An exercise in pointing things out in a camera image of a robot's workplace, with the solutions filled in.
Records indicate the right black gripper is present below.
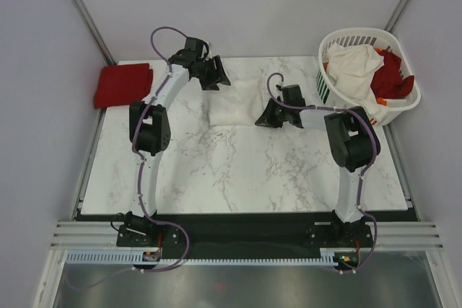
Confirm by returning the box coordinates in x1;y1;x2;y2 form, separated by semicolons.
256;98;291;128

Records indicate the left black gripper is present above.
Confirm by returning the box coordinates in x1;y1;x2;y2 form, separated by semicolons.
193;56;230;92

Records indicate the white t shirt red print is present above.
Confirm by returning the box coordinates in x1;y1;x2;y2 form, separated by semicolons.
208;79;265;127

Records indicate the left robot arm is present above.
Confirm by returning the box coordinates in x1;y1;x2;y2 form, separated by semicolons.
117;37;231;247

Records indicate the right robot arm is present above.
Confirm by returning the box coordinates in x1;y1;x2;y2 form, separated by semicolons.
255;84;380;246

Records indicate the white laundry basket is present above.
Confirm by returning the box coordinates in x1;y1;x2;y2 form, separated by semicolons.
316;27;421;126

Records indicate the white t shirt in basket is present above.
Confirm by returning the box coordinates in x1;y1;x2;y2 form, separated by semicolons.
323;43;388;123

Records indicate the folded red t shirt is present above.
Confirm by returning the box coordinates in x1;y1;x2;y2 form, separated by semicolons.
93;63;154;109

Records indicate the red t shirt in basket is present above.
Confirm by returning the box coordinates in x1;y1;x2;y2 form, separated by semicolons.
371;50;414;100

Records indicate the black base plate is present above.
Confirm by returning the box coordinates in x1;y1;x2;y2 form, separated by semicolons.
116;212;373;259

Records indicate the left aluminium frame post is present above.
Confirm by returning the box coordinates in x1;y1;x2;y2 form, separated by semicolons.
71;0;116;66

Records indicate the white slotted cable duct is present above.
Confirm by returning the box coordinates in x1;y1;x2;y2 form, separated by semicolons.
66;250;358;266

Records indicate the aluminium rail front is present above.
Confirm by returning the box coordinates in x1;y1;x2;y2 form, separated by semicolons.
51;221;443;251

